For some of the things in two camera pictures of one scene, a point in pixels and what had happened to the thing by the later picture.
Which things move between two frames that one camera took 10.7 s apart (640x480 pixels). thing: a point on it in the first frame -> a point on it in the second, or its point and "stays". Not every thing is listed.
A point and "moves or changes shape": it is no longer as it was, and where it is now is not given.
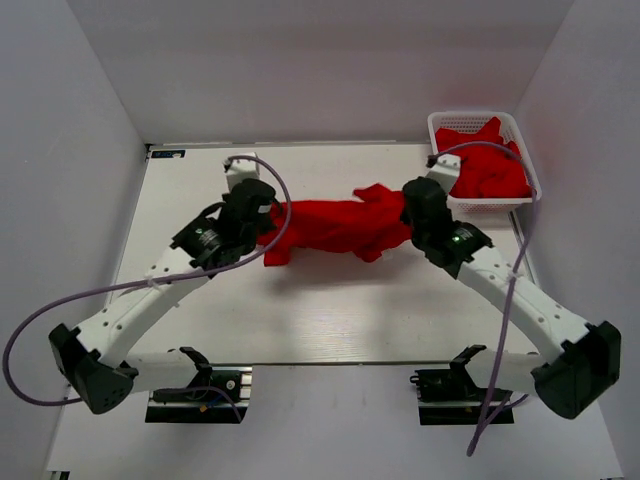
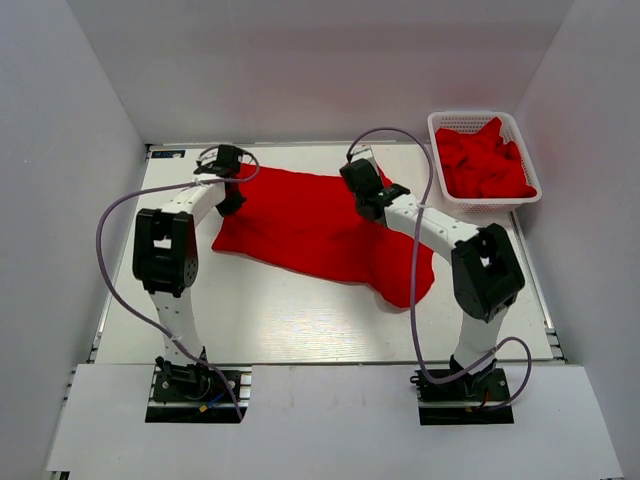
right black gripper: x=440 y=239 -> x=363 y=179
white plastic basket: x=468 y=122 stays
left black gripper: x=268 y=225 -> x=232 y=207
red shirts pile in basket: x=490 y=167 stays
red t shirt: x=365 y=226 moves or changes shape
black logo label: x=168 y=154 stays
